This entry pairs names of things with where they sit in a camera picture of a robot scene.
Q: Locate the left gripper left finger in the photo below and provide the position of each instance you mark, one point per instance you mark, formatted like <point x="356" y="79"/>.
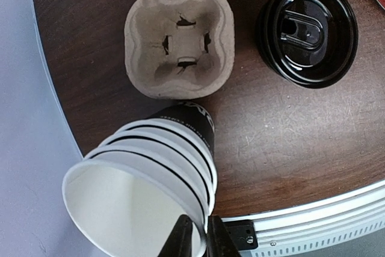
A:
<point x="179" y="241"/>

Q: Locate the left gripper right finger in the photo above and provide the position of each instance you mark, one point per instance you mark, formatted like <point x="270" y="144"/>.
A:
<point x="219" y="242"/>

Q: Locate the stack of paper cups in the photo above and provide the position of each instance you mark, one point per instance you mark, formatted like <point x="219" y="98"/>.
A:
<point x="127" y="194"/>

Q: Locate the cardboard cup carrier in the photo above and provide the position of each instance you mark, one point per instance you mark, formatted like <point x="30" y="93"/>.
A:
<point x="179" y="49"/>

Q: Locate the stack of black lids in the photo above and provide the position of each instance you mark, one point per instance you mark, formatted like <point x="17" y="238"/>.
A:
<point x="311" y="43"/>

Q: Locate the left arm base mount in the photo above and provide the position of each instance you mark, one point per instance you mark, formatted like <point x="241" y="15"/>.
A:
<point x="243" y="234"/>

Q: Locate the aluminium front rail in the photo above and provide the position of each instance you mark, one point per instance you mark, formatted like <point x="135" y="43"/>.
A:
<point x="326" y="224"/>

